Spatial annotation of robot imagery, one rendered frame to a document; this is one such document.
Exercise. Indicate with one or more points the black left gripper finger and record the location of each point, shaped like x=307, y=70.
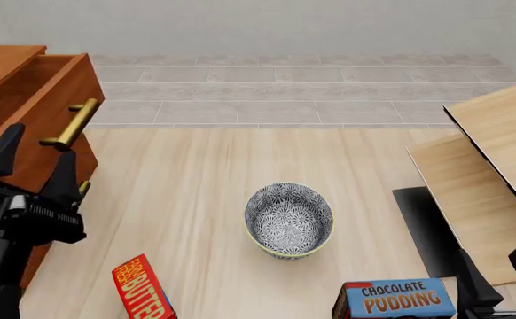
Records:
x=65, y=179
x=1, y=153

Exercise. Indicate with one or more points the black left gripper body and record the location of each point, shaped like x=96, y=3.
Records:
x=32, y=216

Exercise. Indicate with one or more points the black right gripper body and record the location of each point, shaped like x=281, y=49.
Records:
x=502, y=315

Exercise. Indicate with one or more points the wooden cabinet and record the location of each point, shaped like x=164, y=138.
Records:
x=1, y=63

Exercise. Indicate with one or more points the blue chocolate pudding box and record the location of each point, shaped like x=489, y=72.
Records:
x=397, y=299

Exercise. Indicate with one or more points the pale wooden shelf unit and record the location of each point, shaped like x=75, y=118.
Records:
x=475, y=186

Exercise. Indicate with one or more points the red butter box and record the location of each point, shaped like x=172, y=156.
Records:
x=143, y=290

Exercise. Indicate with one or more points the blue white patterned bowl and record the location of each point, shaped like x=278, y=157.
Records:
x=289, y=221

